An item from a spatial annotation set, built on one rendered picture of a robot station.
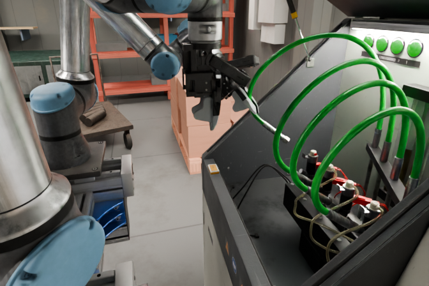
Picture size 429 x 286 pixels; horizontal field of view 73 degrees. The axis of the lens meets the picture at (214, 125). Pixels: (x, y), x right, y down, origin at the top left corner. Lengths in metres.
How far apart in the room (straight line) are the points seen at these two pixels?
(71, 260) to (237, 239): 0.46
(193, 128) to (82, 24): 1.83
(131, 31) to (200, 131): 1.96
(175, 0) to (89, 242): 0.38
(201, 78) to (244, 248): 0.41
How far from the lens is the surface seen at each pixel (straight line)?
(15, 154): 0.33
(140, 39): 0.81
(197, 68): 0.65
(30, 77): 5.83
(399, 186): 0.80
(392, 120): 0.85
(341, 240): 0.78
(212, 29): 0.63
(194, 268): 1.99
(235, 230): 0.79
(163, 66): 0.79
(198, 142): 2.73
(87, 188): 1.00
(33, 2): 7.61
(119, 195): 1.01
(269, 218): 1.03
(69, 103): 0.93
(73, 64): 1.02
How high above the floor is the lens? 1.47
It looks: 22 degrees down
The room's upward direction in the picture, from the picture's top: straight up
